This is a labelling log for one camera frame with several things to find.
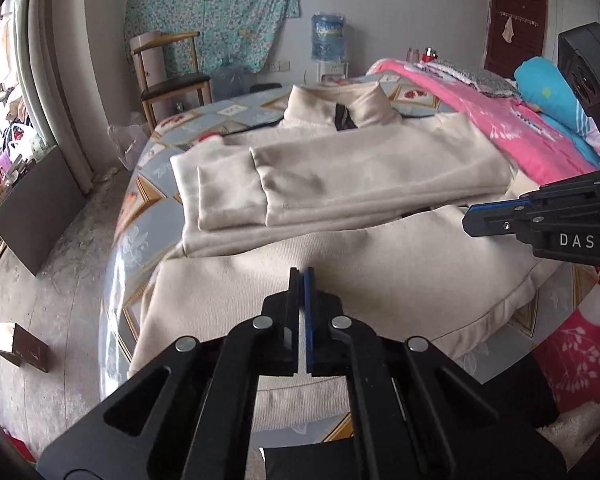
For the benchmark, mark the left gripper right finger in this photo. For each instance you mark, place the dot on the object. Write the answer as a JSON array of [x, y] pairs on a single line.
[[415, 413]]

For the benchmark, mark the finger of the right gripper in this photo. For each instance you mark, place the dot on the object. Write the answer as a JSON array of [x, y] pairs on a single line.
[[505, 221], [572, 191]]

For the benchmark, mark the cream zip-up jacket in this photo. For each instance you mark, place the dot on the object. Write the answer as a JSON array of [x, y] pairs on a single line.
[[376, 211]]

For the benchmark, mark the black trousers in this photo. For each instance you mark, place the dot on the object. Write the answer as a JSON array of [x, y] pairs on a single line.
[[333, 460]]

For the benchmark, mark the pink floral blanket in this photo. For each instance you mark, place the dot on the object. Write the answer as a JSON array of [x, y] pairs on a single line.
[[510, 124]]

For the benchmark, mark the blue pillow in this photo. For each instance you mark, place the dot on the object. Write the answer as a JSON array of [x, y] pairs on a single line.
[[540, 83]]

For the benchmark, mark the grey sequin pillow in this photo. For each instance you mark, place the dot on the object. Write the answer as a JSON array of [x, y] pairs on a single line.
[[480, 79]]

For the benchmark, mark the red bottle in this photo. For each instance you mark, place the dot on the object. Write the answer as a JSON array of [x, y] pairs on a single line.
[[429, 55]]

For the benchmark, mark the dark red door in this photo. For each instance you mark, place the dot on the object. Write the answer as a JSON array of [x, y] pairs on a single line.
[[515, 34]]

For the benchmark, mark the brown cardboard box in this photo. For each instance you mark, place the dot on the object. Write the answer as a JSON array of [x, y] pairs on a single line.
[[19, 346]]

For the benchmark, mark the fruit pattern table cover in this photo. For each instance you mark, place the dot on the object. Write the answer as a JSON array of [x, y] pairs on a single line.
[[552, 325]]

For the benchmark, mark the white water dispenser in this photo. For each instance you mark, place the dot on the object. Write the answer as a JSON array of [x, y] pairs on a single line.
[[331, 71]]

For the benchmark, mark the blue water bottle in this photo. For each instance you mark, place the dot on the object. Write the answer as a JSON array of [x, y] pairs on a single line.
[[327, 41]]

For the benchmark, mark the dark grey cabinet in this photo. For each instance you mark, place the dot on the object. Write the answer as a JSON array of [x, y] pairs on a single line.
[[38, 209]]

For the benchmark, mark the black rice cooker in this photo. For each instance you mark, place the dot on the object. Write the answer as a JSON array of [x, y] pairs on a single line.
[[256, 88]]

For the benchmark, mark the clear plastic bag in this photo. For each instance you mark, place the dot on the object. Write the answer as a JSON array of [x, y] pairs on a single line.
[[129, 140]]

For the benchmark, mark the empty clear water jug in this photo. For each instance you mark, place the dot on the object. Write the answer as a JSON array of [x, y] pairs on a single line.
[[229, 81]]

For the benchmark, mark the wooden chair black seat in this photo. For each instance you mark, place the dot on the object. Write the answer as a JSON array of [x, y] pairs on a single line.
[[195, 80]]

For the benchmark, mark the grey curtain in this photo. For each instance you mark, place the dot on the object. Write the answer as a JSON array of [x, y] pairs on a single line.
[[59, 87]]

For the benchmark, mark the black camera box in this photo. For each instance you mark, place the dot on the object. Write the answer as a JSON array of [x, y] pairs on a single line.
[[579, 63]]

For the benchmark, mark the floral teal wall cloth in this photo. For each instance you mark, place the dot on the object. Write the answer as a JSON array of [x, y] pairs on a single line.
[[231, 32]]

